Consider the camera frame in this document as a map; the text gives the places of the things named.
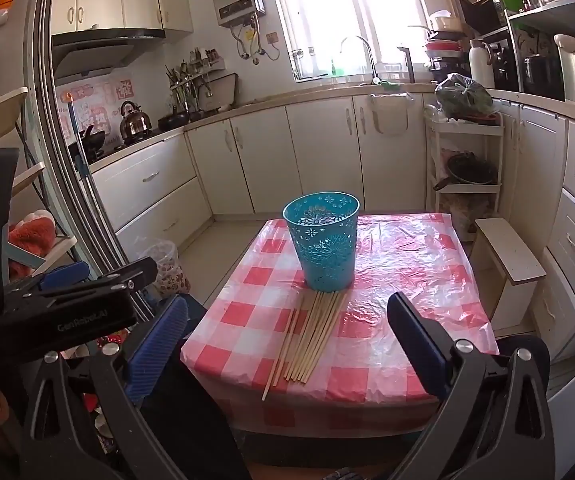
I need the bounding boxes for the white electric kettle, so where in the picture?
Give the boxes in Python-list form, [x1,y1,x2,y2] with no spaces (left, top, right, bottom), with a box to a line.
[553,34,575,106]

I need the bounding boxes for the white wooden stool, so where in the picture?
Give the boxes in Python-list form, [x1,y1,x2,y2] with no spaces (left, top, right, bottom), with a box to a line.
[471,217,548,332]

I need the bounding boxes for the dark cutting board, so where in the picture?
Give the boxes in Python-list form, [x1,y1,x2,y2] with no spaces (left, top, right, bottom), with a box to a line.
[202,73,239,112]

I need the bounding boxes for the pile of wooden chopsticks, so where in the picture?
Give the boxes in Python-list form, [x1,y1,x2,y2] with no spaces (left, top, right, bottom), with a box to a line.
[262,287,351,402]

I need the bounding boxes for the metal shelf rack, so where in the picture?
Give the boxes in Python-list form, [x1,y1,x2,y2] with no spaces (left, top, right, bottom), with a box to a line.
[505,0,575,103]

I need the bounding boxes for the trash bin with floral bag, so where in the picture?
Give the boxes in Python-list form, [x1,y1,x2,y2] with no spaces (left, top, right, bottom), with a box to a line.
[138,239,192,301]

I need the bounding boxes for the sliding door frame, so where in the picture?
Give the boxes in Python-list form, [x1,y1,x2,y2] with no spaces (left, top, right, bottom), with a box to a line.
[24,0,144,286]

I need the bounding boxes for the white thermos bottle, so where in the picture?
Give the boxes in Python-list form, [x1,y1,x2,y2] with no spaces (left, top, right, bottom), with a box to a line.
[468,38,497,90]

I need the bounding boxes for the red plush toy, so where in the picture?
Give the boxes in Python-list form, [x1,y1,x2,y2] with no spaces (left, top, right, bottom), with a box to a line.
[8,209,58,281]

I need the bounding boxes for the red checked plastic tablecloth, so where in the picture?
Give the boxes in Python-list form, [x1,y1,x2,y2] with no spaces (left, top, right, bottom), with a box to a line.
[181,212,499,436]

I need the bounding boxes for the teal plastic basket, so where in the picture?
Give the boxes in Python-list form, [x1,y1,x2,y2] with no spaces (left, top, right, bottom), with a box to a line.
[282,191,361,292]

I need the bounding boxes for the chrome sink faucet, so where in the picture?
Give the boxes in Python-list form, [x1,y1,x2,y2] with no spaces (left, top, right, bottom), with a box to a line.
[340,35,381,86]

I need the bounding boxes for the pink wall sticker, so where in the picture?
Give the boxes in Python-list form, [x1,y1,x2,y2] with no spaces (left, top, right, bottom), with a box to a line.
[56,79,134,137]

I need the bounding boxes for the green vegetable bag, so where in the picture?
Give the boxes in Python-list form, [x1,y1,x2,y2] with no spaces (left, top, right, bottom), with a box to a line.
[434,73,496,119]

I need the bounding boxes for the black pot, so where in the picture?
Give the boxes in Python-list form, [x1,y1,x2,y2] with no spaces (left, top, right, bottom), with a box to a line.
[158,111,191,132]

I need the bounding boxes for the stack of dishes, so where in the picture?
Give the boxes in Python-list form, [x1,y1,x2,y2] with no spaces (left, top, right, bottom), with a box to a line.
[423,10,469,72]

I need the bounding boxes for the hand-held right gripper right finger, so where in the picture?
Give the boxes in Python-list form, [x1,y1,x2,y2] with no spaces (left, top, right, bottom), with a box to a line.
[386,291,557,480]

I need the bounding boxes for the black faucet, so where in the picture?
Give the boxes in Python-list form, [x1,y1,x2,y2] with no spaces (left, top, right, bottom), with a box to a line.
[397,46,416,83]

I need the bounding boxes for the wall utensil rack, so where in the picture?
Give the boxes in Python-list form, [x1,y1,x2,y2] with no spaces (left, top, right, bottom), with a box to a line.
[165,47,227,111]

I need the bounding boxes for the black microwave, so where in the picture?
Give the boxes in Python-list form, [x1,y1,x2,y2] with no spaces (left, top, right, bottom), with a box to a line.
[455,0,509,37]

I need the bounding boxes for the kitchen window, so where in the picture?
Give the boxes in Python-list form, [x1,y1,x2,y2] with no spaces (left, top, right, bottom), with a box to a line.
[268,0,435,81]

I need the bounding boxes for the black pan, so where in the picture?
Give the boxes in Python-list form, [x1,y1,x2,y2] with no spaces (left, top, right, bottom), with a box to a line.
[433,152,498,192]

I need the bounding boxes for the black coffee machine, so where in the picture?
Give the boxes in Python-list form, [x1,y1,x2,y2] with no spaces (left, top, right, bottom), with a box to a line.
[487,39,519,93]

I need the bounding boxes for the steel kettle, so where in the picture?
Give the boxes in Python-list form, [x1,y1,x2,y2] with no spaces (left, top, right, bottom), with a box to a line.
[119,100,154,142]

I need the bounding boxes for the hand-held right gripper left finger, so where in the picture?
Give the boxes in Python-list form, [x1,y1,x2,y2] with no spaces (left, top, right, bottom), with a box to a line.
[20,294,251,480]

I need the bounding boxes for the range hood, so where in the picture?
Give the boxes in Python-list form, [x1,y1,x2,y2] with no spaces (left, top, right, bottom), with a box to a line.
[51,28,166,80]

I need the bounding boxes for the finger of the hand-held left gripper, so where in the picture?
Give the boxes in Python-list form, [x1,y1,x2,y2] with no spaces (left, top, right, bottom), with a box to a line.
[32,261,91,293]
[4,256,159,307]

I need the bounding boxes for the mop handle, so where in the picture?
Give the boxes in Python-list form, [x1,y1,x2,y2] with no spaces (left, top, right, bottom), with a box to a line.
[66,92,99,196]

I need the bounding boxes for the white base cabinets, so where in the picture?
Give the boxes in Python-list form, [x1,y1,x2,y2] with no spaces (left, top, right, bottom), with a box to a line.
[492,100,575,361]
[90,91,435,261]

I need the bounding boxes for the black wok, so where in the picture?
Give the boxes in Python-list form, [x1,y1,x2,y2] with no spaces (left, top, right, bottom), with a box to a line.
[68,130,106,161]

